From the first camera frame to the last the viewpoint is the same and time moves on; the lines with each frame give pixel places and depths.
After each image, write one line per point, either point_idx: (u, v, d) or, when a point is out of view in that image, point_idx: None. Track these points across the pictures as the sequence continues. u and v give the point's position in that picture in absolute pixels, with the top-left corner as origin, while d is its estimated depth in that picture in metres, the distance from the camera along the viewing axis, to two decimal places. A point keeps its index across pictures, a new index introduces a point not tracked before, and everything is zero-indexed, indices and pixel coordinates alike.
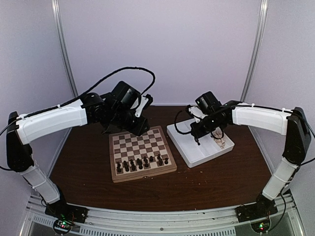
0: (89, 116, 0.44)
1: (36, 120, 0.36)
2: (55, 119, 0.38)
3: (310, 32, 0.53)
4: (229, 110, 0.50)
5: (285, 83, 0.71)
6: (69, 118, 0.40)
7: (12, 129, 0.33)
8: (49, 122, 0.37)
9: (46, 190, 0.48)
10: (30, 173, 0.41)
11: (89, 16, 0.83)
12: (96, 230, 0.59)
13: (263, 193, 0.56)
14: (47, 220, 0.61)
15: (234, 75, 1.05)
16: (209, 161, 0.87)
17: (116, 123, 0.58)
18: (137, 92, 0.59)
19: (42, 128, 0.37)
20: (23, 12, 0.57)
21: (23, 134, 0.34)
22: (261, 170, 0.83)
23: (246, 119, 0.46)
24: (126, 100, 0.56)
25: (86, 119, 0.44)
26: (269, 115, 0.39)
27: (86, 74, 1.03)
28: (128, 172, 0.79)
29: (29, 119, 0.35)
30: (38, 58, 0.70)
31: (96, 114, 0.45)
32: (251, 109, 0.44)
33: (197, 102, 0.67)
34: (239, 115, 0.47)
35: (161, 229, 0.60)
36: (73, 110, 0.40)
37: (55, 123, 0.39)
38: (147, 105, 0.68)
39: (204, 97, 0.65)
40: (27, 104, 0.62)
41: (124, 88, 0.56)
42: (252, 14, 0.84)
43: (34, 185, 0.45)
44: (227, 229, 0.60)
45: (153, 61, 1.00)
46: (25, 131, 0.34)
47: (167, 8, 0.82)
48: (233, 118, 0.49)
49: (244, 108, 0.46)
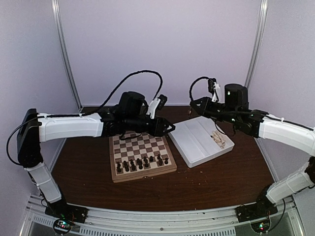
0: (104, 130, 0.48)
1: (59, 122, 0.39)
2: (75, 125, 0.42)
3: (310, 32, 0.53)
4: (256, 123, 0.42)
5: (285, 82, 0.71)
6: (86, 128, 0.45)
7: (35, 125, 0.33)
8: (68, 127, 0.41)
9: (50, 188, 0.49)
10: (37, 170, 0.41)
11: (90, 15, 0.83)
12: (96, 230, 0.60)
13: (267, 196, 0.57)
14: (47, 220, 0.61)
15: (234, 75, 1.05)
16: (209, 161, 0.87)
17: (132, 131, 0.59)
18: (141, 99, 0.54)
19: (60, 131, 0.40)
20: (23, 12, 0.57)
21: (43, 132, 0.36)
22: (260, 170, 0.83)
23: (272, 133, 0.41)
24: (132, 109, 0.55)
25: (101, 132, 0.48)
26: (298, 133, 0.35)
27: (86, 74, 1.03)
28: (128, 172, 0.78)
29: (51, 120, 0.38)
30: (38, 58, 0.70)
31: (111, 129, 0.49)
32: (280, 124, 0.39)
33: (229, 91, 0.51)
34: (267, 129, 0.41)
35: (161, 229, 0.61)
36: (93, 121, 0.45)
37: (72, 129, 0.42)
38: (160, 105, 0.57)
39: (239, 93, 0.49)
40: (28, 104, 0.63)
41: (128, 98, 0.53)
42: (252, 14, 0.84)
43: (39, 182, 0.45)
44: (227, 229, 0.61)
45: (154, 61, 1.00)
46: (46, 130, 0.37)
47: (167, 8, 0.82)
48: (260, 132, 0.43)
49: (272, 121, 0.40)
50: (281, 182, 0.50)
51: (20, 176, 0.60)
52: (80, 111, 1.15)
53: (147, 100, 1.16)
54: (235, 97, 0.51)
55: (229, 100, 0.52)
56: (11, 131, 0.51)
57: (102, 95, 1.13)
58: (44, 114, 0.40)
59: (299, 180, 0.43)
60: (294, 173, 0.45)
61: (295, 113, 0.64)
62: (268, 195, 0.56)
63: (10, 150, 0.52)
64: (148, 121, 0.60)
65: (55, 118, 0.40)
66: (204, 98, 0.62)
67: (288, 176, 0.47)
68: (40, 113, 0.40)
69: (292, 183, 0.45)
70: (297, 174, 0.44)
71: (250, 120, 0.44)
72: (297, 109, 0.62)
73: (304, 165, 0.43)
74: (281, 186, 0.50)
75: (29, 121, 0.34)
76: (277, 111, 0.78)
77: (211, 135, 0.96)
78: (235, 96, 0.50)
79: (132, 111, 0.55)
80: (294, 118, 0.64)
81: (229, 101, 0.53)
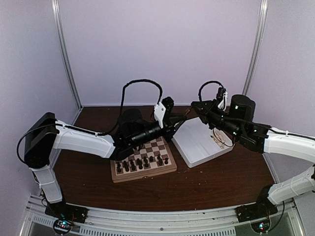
0: (113, 154, 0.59)
1: (75, 135, 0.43)
2: (88, 142, 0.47)
3: (310, 32, 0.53)
4: (261, 139, 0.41)
5: (284, 82, 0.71)
6: (99, 147, 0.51)
7: (52, 131, 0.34)
8: (82, 141, 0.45)
9: (53, 189, 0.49)
10: (43, 171, 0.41)
11: (90, 16, 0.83)
12: (96, 230, 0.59)
13: (269, 198, 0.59)
14: (47, 220, 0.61)
15: (234, 75, 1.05)
16: (209, 161, 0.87)
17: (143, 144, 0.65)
18: (137, 120, 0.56)
19: (73, 142, 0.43)
20: (23, 12, 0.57)
21: (58, 140, 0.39)
22: (260, 170, 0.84)
23: (278, 148, 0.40)
24: (132, 130, 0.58)
25: (109, 155, 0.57)
26: (303, 145, 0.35)
27: (86, 74, 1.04)
28: (128, 172, 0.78)
29: (69, 131, 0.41)
30: (39, 57, 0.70)
31: (118, 155, 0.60)
32: (286, 138, 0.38)
33: (236, 105, 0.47)
34: (271, 144, 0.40)
35: (161, 229, 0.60)
36: (106, 143, 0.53)
37: (84, 145, 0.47)
38: (170, 107, 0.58)
39: (248, 107, 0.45)
40: (28, 104, 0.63)
41: (124, 123, 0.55)
42: (252, 14, 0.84)
43: (42, 182, 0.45)
44: (227, 229, 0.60)
45: (154, 61, 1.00)
46: (61, 138, 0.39)
47: (167, 7, 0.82)
48: (265, 147, 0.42)
49: (277, 135, 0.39)
50: (285, 185, 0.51)
51: (20, 177, 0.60)
52: (80, 111, 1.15)
53: (147, 100, 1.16)
54: (241, 111, 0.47)
55: (235, 113, 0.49)
56: (11, 131, 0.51)
57: (102, 95, 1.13)
58: (61, 122, 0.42)
59: (302, 185, 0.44)
60: (299, 178, 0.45)
61: (295, 113, 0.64)
62: (269, 197, 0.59)
63: (11, 150, 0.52)
64: (157, 129, 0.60)
65: (72, 129, 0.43)
66: (211, 101, 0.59)
67: (293, 180, 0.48)
68: (56, 121, 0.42)
69: (295, 186, 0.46)
70: (302, 178, 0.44)
71: (254, 136, 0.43)
72: (296, 109, 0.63)
73: (311, 170, 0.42)
74: (285, 189, 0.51)
75: (47, 126, 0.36)
76: (277, 111, 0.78)
77: (211, 135, 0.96)
78: (242, 110, 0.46)
79: (133, 130, 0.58)
80: (295, 118, 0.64)
81: (235, 114, 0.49)
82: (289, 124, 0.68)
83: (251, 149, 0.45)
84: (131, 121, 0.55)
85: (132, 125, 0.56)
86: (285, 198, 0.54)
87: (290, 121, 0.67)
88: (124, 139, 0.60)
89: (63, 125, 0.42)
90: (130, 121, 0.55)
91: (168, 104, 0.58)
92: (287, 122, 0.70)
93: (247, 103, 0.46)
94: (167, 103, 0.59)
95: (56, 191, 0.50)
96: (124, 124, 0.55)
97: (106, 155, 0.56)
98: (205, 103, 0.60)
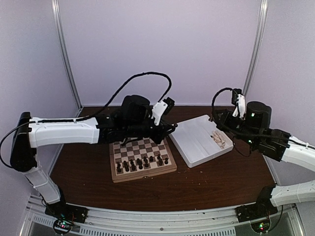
0: (100, 136, 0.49)
1: (49, 128, 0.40)
2: (68, 131, 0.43)
3: (310, 32, 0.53)
4: (282, 148, 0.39)
5: (284, 82, 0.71)
6: (79, 133, 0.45)
7: (24, 130, 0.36)
8: (59, 132, 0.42)
9: (47, 190, 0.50)
10: (33, 173, 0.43)
11: (90, 15, 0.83)
12: (96, 230, 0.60)
13: (271, 199, 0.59)
14: (47, 220, 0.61)
15: (234, 75, 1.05)
16: (209, 161, 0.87)
17: (140, 135, 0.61)
18: (145, 104, 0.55)
19: (51, 136, 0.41)
20: (23, 13, 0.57)
21: (34, 138, 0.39)
22: (260, 170, 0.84)
23: (295, 158, 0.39)
24: (134, 113, 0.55)
25: (97, 139, 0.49)
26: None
27: (86, 74, 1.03)
28: (128, 172, 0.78)
29: (42, 125, 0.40)
30: (39, 58, 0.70)
31: (108, 134, 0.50)
32: (306, 150, 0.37)
33: (252, 113, 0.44)
34: (289, 154, 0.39)
35: (161, 229, 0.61)
36: (87, 128, 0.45)
37: (64, 135, 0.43)
38: (168, 109, 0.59)
39: (265, 114, 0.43)
40: (28, 105, 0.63)
41: (131, 103, 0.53)
42: (252, 14, 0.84)
43: (36, 184, 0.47)
44: (227, 229, 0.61)
45: (154, 60, 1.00)
46: (36, 136, 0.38)
47: (167, 7, 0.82)
48: (283, 156, 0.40)
49: (298, 146, 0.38)
50: (290, 191, 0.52)
51: (19, 177, 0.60)
52: (80, 111, 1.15)
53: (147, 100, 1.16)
54: (258, 119, 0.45)
55: (251, 121, 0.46)
56: (11, 131, 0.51)
57: (102, 95, 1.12)
58: (35, 119, 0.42)
59: (310, 194, 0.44)
60: (306, 187, 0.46)
61: (295, 114, 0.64)
62: (271, 199, 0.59)
63: (9, 149, 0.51)
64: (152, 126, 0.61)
65: (47, 123, 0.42)
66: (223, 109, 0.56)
67: (299, 187, 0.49)
68: (32, 118, 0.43)
69: (300, 192, 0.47)
70: (307, 188, 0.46)
71: (274, 144, 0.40)
72: (296, 109, 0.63)
73: None
74: (290, 194, 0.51)
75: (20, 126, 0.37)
76: (277, 111, 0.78)
77: (211, 135, 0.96)
78: (259, 117, 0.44)
79: (135, 114, 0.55)
80: (295, 118, 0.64)
81: (252, 122, 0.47)
82: (289, 125, 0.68)
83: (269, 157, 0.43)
84: (136, 104, 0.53)
85: (135, 110, 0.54)
86: (285, 201, 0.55)
87: (291, 121, 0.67)
88: (120, 121, 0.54)
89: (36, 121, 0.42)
90: (135, 104, 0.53)
91: (168, 103, 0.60)
92: (287, 122, 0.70)
93: (263, 110, 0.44)
94: (168, 102, 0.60)
95: (52, 192, 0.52)
96: (131, 104, 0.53)
97: (93, 140, 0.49)
98: (220, 112, 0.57)
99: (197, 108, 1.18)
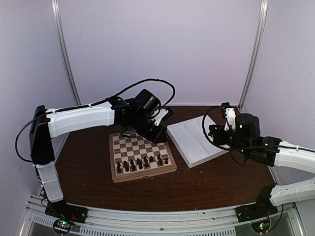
0: (116, 117, 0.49)
1: (68, 116, 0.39)
2: (86, 116, 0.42)
3: (310, 32, 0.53)
4: (272, 153, 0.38)
5: (284, 82, 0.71)
6: (97, 117, 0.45)
7: (44, 121, 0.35)
8: (78, 118, 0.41)
9: (55, 188, 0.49)
10: (47, 168, 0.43)
11: (89, 15, 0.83)
12: (96, 230, 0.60)
13: (270, 199, 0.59)
14: (47, 220, 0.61)
15: (234, 75, 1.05)
16: (209, 161, 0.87)
17: (144, 124, 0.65)
18: (157, 100, 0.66)
19: (70, 124, 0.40)
20: (22, 12, 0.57)
21: (53, 128, 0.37)
22: (260, 170, 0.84)
23: (288, 162, 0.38)
24: (147, 106, 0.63)
25: (113, 120, 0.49)
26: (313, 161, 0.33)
27: (86, 74, 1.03)
28: (128, 172, 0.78)
29: (60, 114, 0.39)
30: (38, 57, 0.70)
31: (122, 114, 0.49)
32: (297, 152, 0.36)
33: (240, 124, 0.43)
34: (281, 158, 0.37)
35: (161, 229, 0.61)
36: (103, 110, 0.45)
37: (83, 120, 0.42)
38: (166, 116, 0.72)
39: (252, 124, 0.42)
40: (28, 105, 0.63)
41: (147, 96, 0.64)
42: (252, 14, 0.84)
43: (44, 181, 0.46)
44: (227, 229, 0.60)
45: (154, 60, 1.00)
46: (55, 126, 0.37)
47: (167, 7, 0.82)
48: (275, 161, 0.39)
49: (288, 150, 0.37)
50: (289, 190, 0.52)
51: (20, 177, 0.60)
52: None
53: None
54: (246, 129, 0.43)
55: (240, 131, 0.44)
56: (11, 131, 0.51)
57: (103, 95, 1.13)
58: (51, 109, 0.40)
59: (308, 192, 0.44)
60: (304, 185, 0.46)
61: (295, 114, 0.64)
62: (271, 199, 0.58)
63: (9, 149, 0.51)
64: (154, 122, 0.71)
65: (64, 112, 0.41)
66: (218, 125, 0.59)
67: (298, 185, 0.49)
68: (47, 109, 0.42)
69: (300, 191, 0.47)
70: (307, 186, 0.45)
71: (265, 150, 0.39)
72: (296, 109, 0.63)
73: None
74: (288, 193, 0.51)
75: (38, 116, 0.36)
76: (277, 111, 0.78)
77: None
78: (247, 127, 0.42)
79: (147, 106, 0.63)
80: (295, 118, 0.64)
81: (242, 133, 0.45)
82: (289, 125, 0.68)
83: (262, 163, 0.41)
84: (148, 99, 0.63)
85: (148, 103, 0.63)
86: (286, 201, 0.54)
87: (291, 121, 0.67)
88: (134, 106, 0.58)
89: (52, 111, 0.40)
90: (148, 99, 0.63)
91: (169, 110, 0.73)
92: (287, 122, 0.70)
93: (251, 120, 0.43)
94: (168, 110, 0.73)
95: (58, 190, 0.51)
96: (148, 97, 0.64)
97: (109, 123, 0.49)
98: (213, 128, 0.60)
99: (197, 108, 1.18)
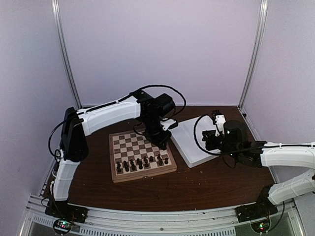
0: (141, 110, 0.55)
1: (99, 113, 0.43)
2: (115, 112, 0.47)
3: (309, 32, 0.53)
4: (257, 155, 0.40)
5: (284, 82, 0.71)
6: (124, 111, 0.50)
7: (78, 121, 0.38)
8: (109, 114, 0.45)
9: (67, 186, 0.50)
10: (72, 166, 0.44)
11: (89, 15, 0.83)
12: (96, 230, 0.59)
13: (269, 198, 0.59)
14: (47, 220, 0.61)
15: (234, 75, 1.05)
16: (209, 162, 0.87)
17: (158, 122, 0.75)
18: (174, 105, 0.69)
19: (102, 120, 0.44)
20: (22, 11, 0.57)
21: (86, 126, 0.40)
22: (260, 170, 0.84)
23: (275, 161, 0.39)
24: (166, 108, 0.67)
25: (139, 113, 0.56)
26: (299, 154, 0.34)
27: (86, 74, 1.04)
28: (128, 172, 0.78)
29: (91, 113, 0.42)
30: (38, 56, 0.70)
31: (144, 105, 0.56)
32: (279, 150, 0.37)
33: (228, 130, 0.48)
34: (267, 158, 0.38)
35: (161, 229, 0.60)
36: (129, 104, 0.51)
37: (113, 116, 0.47)
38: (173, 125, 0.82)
39: (238, 130, 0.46)
40: (28, 105, 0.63)
41: (167, 99, 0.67)
42: (252, 14, 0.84)
43: (60, 177, 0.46)
44: (228, 229, 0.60)
45: (154, 60, 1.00)
46: (88, 123, 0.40)
47: (167, 6, 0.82)
48: (262, 162, 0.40)
49: (271, 149, 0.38)
50: (285, 186, 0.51)
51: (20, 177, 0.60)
52: None
53: None
54: (234, 134, 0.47)
55: (229, 136, 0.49)
56: (11, 131, 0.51)
57: (103, 95, 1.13)
58: (82, 110, 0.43)
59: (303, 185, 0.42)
60: (299, 179, 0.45)
61: (295, 114, 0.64)
62: (269, 197, 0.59)
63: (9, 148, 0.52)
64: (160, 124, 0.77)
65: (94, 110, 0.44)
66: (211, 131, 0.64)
67: (293, 181, 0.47)
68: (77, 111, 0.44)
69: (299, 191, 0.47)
70: (302, 179, 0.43)
71: (251, 154, 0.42)
72: (296, 109, 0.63)
73: (312, 171, 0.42)
74: (285, 190, 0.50)
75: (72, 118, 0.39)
76: (277, 111, 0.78)
77: None
78: (235, 132, 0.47)
79: (165, 108, 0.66)
80: (295, 118, 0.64)
81: (230, 138, 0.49)
82: (288, 125, 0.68)
83: (251, 166, 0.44)
84: (168, 101, 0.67)
85: (167, 105, 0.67)
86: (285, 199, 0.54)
87: (290, 121, 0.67)
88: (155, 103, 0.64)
89: (83, 111, 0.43)
90: (168, 101, 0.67)
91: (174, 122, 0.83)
92: (287, 122, 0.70)
93: (238, 125, 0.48)
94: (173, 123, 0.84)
95: (68, 188, 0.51)
96: (168, 99, 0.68)
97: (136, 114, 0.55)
98: (205, 134, 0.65)
99: (197, 108, 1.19)
